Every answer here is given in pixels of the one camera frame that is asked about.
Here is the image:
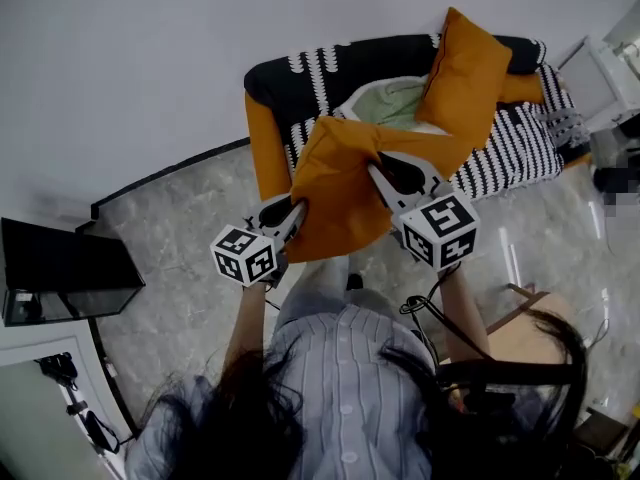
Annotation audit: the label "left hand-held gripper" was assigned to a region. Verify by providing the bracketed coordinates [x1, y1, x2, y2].
[209, 193, 307, 289]

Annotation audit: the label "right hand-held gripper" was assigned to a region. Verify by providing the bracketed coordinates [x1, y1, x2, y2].
[368, 151, 481, 273]

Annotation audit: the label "orange cushion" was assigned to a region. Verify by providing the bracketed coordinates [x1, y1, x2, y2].
[414, 6, 514, 152]
[288, 116, 474, 264]

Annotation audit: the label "person's left forearm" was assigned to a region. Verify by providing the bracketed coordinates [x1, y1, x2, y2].
[222, 282, 266, 369]

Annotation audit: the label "person's right forearm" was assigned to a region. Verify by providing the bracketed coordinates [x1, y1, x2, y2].
[439, 265, 491, 364]

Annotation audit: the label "orange sofa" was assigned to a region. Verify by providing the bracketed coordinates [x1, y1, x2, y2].
[243, 32, 594, 204]

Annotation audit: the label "light green and white pillow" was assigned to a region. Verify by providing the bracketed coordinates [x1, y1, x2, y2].
[339, 75, 451, 137]

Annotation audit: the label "person's grey trousers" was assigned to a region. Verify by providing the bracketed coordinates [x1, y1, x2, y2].
[279, 255, 401, 319]

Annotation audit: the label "small orange bolster pillow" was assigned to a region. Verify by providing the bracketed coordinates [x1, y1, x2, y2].
[497, 73, 545, 105]

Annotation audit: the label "grey striped plush toy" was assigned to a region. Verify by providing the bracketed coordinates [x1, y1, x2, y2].
[534, 107, 591, 149]

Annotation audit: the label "person's striped light blue shirt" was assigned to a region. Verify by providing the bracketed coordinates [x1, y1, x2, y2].
[124, 302, 501, 480]

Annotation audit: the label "oval wooden coffee table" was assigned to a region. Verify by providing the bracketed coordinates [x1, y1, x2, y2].
[487, 282, 576, 364]

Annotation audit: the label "black glass cabinet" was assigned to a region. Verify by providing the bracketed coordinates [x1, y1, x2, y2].
[0, 216, 146, 328]

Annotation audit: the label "white cabinet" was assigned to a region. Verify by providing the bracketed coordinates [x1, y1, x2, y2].
[554, 0, 640, 134]

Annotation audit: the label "dark wooden furniture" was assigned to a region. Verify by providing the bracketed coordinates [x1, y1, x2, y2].
[574, 402, 640, 469]

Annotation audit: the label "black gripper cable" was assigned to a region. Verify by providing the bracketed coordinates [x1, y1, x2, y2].
[398, 262, 494, 364]

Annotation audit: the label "black camera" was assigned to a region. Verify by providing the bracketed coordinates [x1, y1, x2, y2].
[37, 351, 79, 389]

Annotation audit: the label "black strap pouch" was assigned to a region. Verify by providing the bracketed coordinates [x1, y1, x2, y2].
[82, 410, 121, 454]

